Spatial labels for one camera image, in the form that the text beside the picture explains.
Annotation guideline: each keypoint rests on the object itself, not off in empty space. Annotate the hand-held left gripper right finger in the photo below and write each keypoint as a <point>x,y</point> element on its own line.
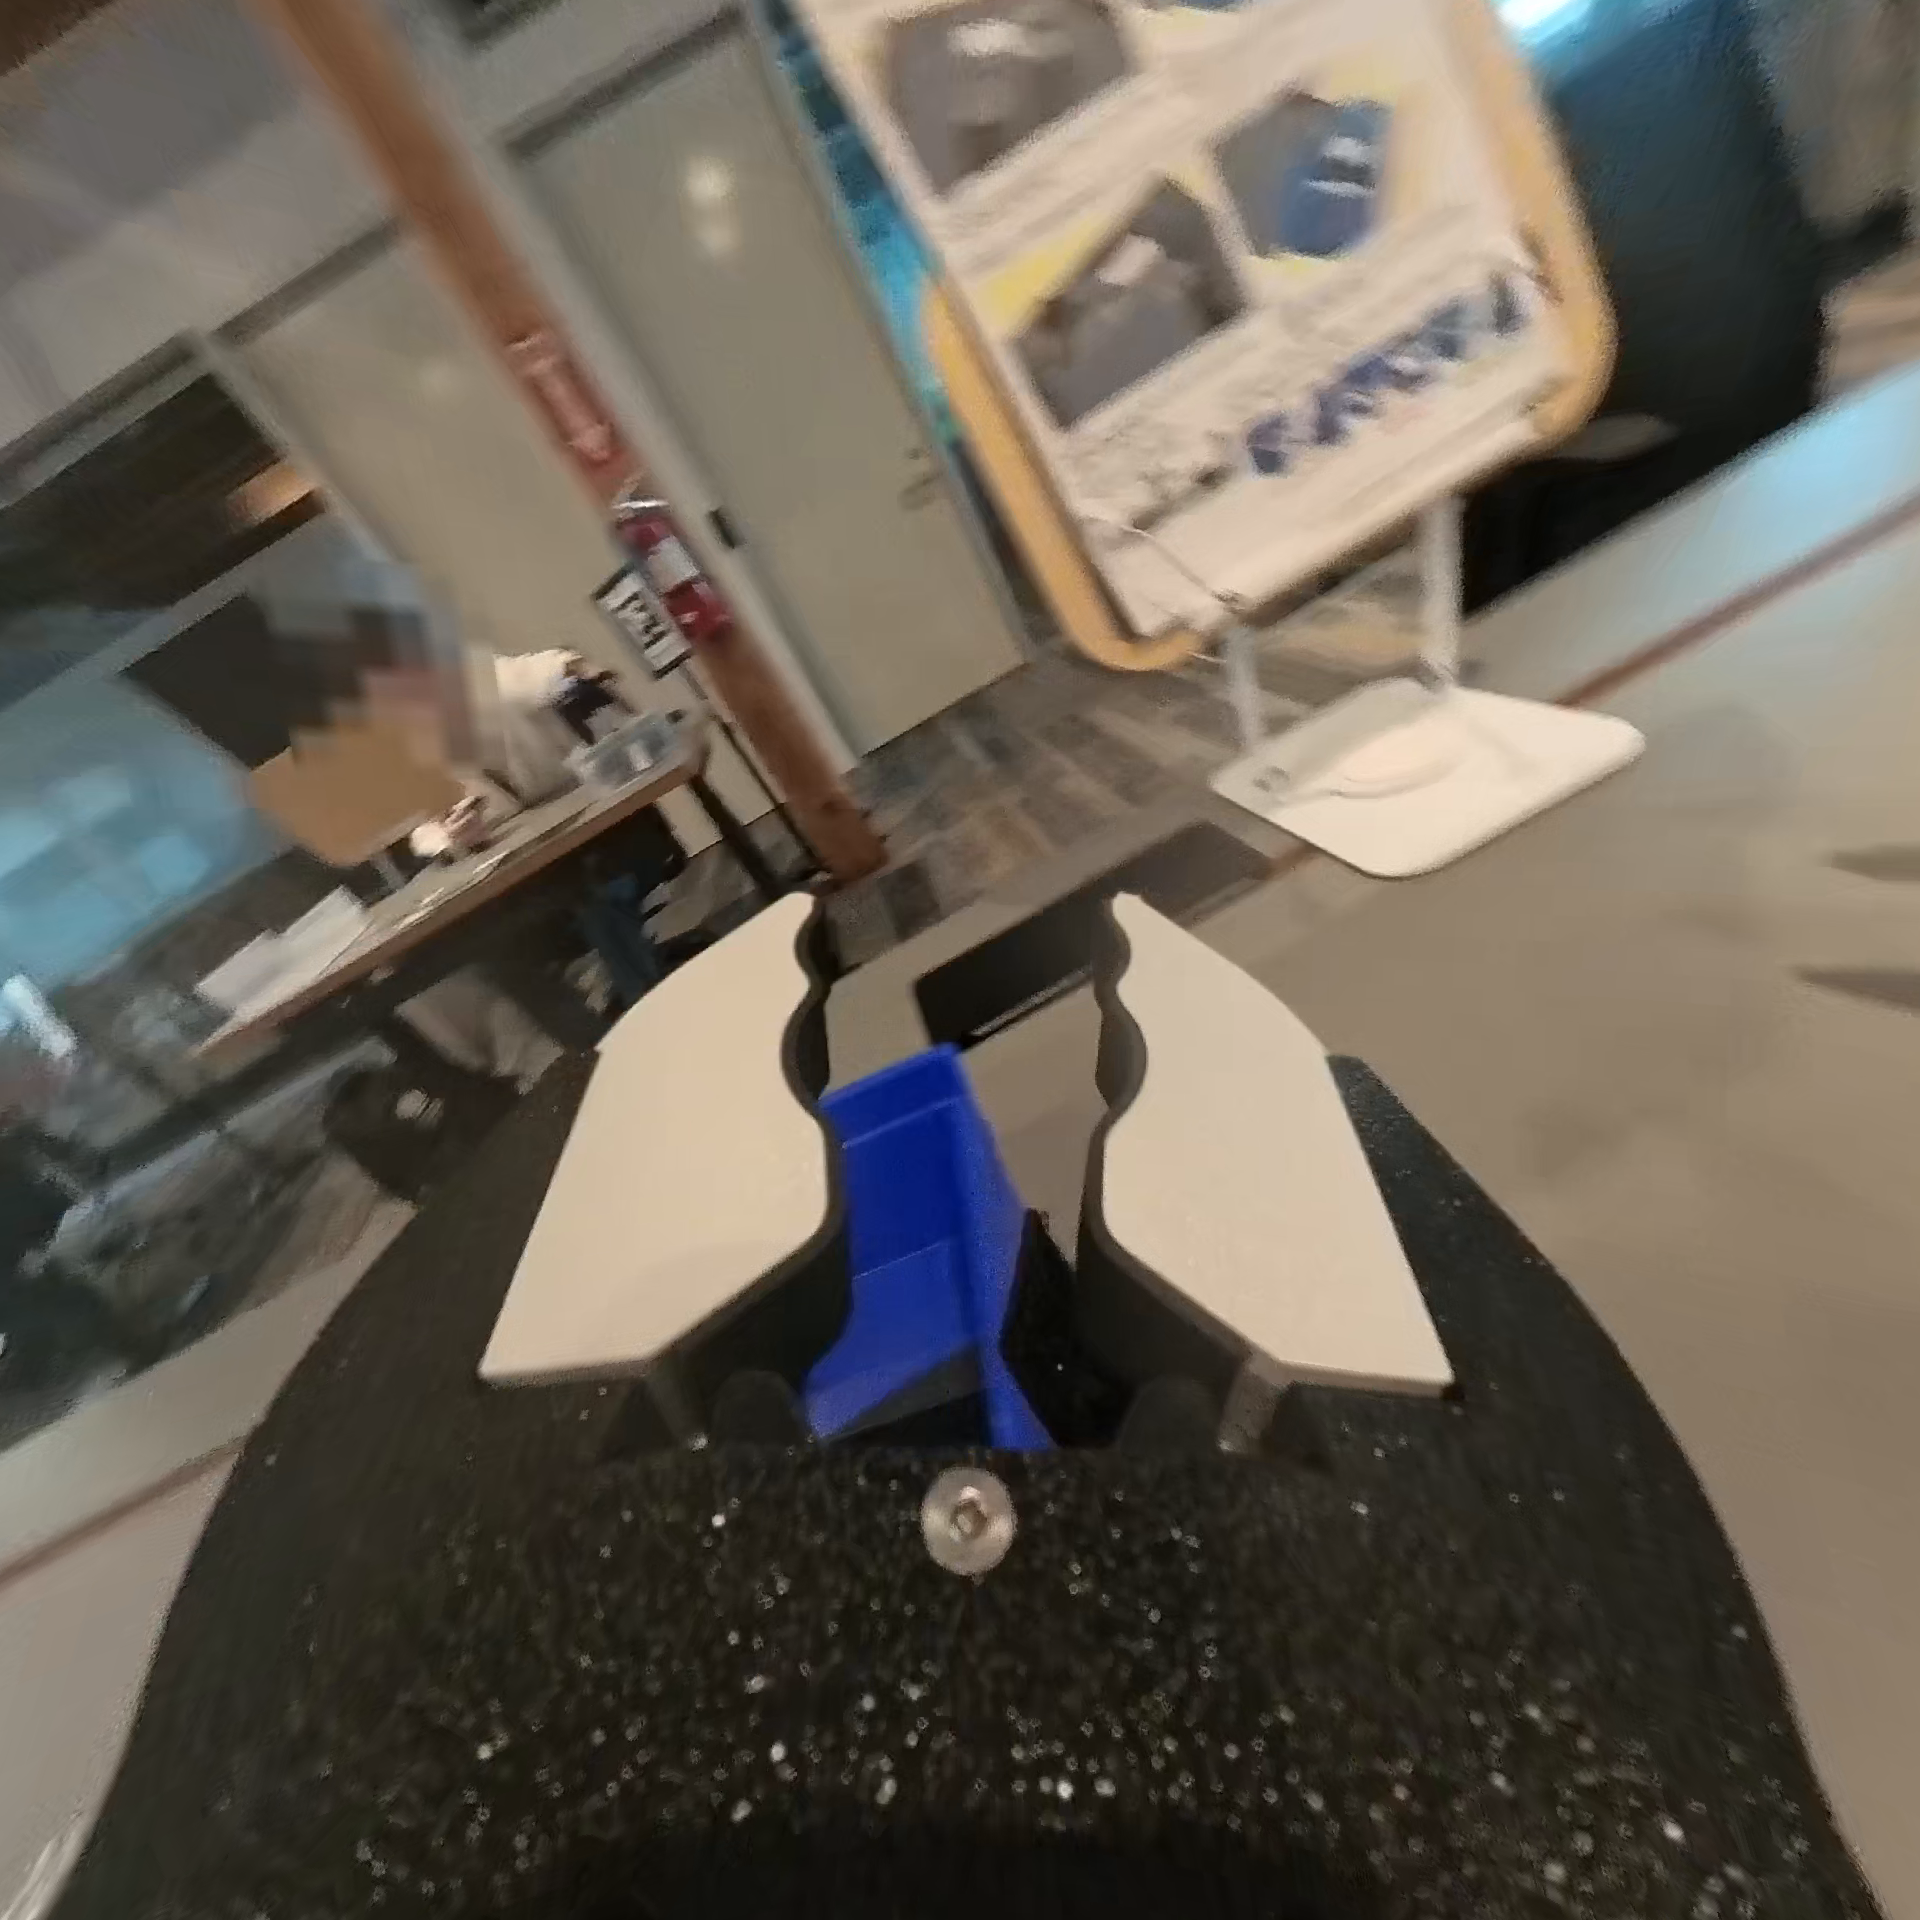
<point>1261,1171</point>

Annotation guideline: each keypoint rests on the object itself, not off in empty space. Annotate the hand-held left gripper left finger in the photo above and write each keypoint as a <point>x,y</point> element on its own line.
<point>675,1171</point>

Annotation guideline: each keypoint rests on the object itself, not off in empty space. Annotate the blue plastic bin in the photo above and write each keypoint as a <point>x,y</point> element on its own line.
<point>915,1200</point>

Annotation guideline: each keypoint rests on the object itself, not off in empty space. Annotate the brown wooden table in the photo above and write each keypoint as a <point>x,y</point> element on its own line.
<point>495,885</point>

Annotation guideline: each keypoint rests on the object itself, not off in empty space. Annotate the clear plastic container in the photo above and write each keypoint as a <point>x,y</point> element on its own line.
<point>629,748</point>

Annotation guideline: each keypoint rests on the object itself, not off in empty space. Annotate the brown cardboard board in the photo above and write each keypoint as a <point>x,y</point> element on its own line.
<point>360,825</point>

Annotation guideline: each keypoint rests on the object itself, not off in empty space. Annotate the black white marker sign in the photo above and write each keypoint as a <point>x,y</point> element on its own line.
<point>638,621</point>

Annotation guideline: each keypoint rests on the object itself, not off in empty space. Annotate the red fire extinguisher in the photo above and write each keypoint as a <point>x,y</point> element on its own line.
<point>675,579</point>

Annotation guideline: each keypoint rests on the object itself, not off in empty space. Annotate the printed instruction sheet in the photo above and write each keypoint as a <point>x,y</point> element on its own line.
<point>1142,450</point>

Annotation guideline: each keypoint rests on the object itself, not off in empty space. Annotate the grey door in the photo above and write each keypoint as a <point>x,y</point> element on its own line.
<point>809,450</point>

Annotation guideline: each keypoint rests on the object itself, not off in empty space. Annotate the red sign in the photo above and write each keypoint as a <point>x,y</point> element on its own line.
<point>567,397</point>

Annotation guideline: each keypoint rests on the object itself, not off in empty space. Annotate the instruction board on stand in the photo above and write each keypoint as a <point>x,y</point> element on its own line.
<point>1576,346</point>

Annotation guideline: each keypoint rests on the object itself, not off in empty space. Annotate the wooden post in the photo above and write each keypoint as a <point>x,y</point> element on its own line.
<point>780,749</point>

